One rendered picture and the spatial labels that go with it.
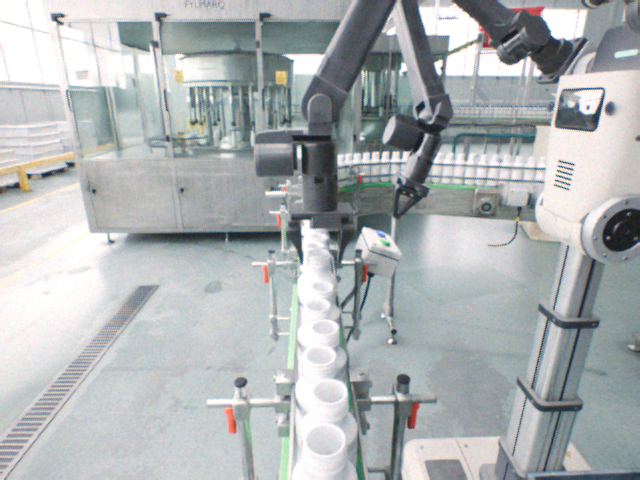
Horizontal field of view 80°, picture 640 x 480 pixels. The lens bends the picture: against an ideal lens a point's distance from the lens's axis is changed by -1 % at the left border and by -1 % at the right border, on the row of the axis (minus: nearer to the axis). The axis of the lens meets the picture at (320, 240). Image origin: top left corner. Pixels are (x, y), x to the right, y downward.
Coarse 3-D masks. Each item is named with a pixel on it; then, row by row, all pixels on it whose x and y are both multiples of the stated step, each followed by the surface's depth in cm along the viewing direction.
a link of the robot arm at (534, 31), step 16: (464, 0) 93; (480, 0) 92; (496, 0) 93; (480, 16) 94; (496, 16) 93; (512, 16) 93; (528, 16) 92; (496, 32) 96; (528, 32) 91; (544, 32) 93; (496, 48) 100; (512, 64) 101
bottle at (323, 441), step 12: (312, 432) 35; (324, 432) 35; (336, 432) 35; (312, 444) 35; (324, 444) 36; (336, 444) 35; (312, 456) 32; (324, 456) 32; (336, 456) 32; (300, 468) 35; (312, 468) 33; (324, 468) 32; (336, 468) 33; (348, 468) 35
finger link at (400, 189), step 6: (396, 180) 90; (396, 186) 89; (402, 186) 88; (396, 192) 89; (402, 192) 89; (408, 192) 89; (414, 192) 89; (396, 198) 90; (414, 198) 90; (420, 198) 89; (396, 204) 91; (408, 204) 91; (414, 204) 90; (396, 210) 92; (402, 210) 92; (396, 216) 93
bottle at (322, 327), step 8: (320, 320) 52; (328, 320) 52; (312, 328) 50; (320, 328) 52; (328, 328) 52; (336, 328) 50; (312, 336) 50; (320, 336) 49; (328, 336) 49; (336, 336) 50; (312, 344) 50; (320, 344) 49; (328, 344) 49; (336, 344) 50; (304, 352) 52; (336, 352) 50; (344, 352) 52; (344, 360) 51; (344, 368) 51; (344, 376) 51
